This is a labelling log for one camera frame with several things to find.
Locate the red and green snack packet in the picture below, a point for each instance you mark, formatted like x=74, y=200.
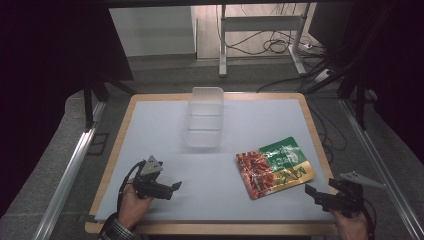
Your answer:
x=273, y=166

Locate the white table mat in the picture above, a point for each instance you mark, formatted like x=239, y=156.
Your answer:
x=206, y=186

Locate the white power strip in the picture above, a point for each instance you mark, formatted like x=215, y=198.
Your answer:
x=322, y=75

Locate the wooden-edged table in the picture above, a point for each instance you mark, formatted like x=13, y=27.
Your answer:
x=115, y=156

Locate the person's right hand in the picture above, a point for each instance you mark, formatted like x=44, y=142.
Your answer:
x=350, y=228

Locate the aluminium rail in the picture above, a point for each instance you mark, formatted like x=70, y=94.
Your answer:
x=66, y=180
x=383, y=166

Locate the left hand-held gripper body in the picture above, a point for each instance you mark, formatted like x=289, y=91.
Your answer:
x=150, y=166

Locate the white cabinet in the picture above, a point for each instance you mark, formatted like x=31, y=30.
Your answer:
x=153, y=30

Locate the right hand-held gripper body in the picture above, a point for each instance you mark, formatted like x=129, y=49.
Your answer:
x=348, y=200

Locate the dark curtain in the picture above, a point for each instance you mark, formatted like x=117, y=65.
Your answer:
x=400, y=66
x=50, y=66

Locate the person's left hand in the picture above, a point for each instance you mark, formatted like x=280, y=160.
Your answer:
x=131, y=208

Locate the clear plastic container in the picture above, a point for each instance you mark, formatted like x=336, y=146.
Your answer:
x=204, y=116

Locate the black metal stand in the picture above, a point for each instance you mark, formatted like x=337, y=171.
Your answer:
x=360, y=96
x=89, y=103

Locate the white metal desk frame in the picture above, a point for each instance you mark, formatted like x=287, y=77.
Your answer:
x=263, y=23

